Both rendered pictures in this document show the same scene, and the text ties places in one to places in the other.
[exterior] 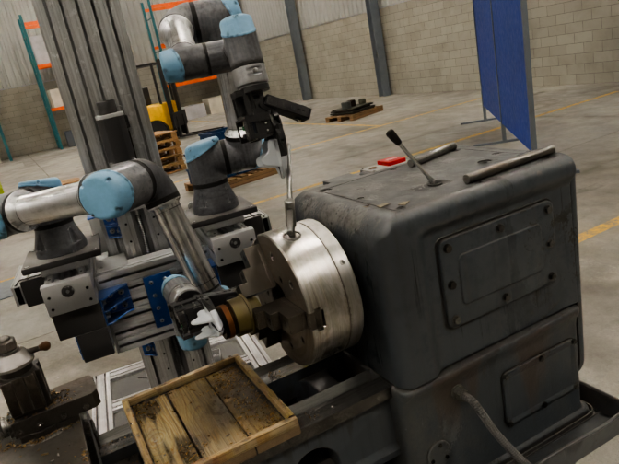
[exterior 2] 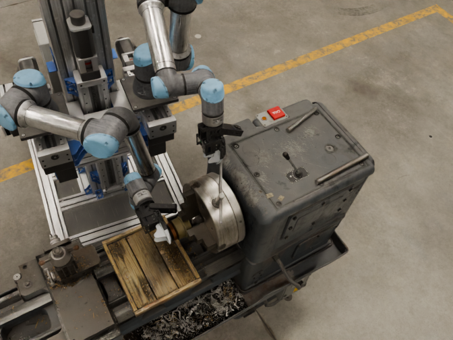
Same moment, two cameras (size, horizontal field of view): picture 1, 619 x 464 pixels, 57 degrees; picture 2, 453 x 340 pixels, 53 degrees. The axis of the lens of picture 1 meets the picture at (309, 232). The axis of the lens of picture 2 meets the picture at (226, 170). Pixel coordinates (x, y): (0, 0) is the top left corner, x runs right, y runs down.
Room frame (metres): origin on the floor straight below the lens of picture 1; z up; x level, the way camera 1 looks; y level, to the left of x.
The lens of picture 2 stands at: (0.30, 0.24, 2.71)
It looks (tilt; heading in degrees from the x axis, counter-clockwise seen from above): 54 degrees down; 346
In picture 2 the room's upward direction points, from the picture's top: 9 degrees clockwise
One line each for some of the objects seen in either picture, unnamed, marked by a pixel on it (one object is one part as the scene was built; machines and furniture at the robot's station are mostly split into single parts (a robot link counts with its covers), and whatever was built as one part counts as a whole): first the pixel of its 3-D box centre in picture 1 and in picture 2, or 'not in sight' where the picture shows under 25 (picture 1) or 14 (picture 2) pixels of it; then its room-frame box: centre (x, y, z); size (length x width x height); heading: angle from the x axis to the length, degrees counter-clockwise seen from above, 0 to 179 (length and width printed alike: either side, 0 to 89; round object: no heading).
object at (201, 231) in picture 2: (286, 317); (205, 238); (1.11, 0.08, 1.08); 0.12 x 0.11 x 0.05; 24
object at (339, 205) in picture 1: (433, 246); (284, 177); (1.41, -0.31, 1.06); 0.59 x 0.48 x 0.39; 114
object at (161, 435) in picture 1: (204, 415); (151, 262); (1.11, 0.31, 0.89); 0.36 x 0.30 x 0.04; 24
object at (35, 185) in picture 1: (43, 199); (31, 88); (1.73, 0.76, 1.33); 0.13 x 0.12 x 0.14; 153
